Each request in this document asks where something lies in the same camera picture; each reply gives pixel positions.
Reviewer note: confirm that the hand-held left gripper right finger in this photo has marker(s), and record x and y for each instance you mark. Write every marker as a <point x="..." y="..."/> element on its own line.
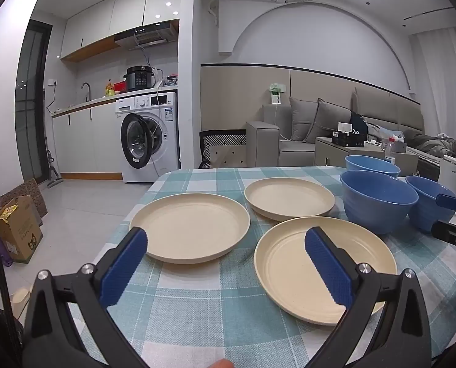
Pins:
<point x="329" y="268"/>

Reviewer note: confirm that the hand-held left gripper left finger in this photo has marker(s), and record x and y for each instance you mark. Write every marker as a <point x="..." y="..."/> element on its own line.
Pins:
<point x="122" y="268"/>

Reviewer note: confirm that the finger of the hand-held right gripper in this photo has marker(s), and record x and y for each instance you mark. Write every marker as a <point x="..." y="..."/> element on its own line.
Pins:
<point x="448" y="202"/>
<point x="452" y="232"/>

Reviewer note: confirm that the blue ribbed bowl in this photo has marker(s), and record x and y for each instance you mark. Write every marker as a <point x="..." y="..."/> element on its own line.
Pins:
<point x="427" y="207"/>
<point x="369" y="163"/>
<point x="377" y="203"/>

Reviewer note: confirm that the cream round plate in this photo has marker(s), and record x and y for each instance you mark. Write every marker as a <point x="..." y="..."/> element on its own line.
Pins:
<point x="289" y="268"/>
<point x="189" y="226"/>
<point x="289" y="197"/>

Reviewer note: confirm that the person's left hand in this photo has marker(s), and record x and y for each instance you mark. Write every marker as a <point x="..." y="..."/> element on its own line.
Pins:
<point x="221" y="364"/>

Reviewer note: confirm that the white electric kettle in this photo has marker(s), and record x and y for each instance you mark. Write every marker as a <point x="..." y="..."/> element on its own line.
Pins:
<point x="452" y="174"/>

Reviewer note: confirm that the grey blanket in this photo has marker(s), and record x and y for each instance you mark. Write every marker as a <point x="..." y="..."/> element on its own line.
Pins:
<point x="435" y="145"/>

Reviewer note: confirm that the clear plastic bottle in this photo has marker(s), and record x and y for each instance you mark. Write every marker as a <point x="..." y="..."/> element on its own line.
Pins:
<point x="390" y="151"/>

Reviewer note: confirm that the teal white checked tablecloth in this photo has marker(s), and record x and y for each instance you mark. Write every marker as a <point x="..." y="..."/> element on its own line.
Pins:
<point x="212" y="295"/>

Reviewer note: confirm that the brown cardboard box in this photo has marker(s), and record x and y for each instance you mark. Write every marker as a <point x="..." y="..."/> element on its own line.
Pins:
<point x="21" y="234"/>

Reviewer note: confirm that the grey side cabinet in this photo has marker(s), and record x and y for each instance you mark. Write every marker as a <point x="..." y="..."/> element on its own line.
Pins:
<point x="331" y="153"/>

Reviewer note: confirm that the dark navy cushion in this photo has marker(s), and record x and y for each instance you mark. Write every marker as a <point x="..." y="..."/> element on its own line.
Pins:
<point x="360" y="124"/>

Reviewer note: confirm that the grey stick vacuum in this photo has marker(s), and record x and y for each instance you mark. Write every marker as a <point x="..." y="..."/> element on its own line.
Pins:
<point x="52" y="172"/>

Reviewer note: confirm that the black box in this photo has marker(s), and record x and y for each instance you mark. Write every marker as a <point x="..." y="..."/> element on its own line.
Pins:
<point x="346" y="140"/>

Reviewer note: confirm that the brown patterned mats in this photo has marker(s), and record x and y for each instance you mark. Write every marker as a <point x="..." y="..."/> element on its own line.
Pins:
<point x="28" y="191"/>

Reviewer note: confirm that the small white box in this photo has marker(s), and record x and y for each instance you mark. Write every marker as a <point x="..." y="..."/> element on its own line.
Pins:
<point x="344" y="127"/>

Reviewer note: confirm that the white lower kitchen cabinets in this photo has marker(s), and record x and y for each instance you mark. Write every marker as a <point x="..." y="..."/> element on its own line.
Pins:
<point x="82" y="142"/>

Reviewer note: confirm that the white kitchen cabinets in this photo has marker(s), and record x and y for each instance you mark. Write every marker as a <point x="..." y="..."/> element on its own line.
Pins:
<point x="97" y="19"/>
<point x="82" y="142"/>

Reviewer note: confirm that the grey sofa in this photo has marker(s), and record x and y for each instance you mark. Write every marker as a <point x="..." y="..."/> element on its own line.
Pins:
<point x="262" y="142"/>

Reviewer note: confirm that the large grey pillow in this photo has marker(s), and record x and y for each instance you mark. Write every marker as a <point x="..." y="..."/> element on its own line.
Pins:
<point x="327" y="122"/>

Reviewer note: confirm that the white washing machine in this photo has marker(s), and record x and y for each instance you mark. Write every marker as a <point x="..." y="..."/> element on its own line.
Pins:
<point x="166" y="130"/>

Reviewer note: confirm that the small grey pillow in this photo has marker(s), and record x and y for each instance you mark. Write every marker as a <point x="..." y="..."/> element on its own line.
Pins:
<point x="300" y="119"/>

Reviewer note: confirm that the black white patterned cushion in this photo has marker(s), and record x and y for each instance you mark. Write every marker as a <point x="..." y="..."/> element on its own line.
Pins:
<point x="224" y="149"/>

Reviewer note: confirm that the yellow bottle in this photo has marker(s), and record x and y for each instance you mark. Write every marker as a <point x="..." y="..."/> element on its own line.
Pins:
<point x="109" y="89"/>

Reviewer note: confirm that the red container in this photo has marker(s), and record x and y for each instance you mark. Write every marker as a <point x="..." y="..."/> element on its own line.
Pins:
<point x="119" y="87"/>

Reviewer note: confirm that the curved kitchen faucet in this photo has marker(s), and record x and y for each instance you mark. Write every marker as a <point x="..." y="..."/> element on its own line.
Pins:
<point x="86" y="88"/>

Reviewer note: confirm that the dark glass door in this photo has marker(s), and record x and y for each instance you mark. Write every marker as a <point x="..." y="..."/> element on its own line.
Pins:
<point x="32" y="103"/>

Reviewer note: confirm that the black pressure cooker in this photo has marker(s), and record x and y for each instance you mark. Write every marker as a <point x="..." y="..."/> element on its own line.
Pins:
<point x="139" y="78"/>

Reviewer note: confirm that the black range hood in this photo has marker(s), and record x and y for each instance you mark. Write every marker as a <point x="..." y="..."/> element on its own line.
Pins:
<point x="147" y="36"/>

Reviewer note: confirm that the white upper kitchen cabinets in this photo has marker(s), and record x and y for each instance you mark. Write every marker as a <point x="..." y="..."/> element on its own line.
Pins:
<point x="97" y="19"/>

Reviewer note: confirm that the white green wall device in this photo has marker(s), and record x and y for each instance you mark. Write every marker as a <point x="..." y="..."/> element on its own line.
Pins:
<point x="275" y="94"/>

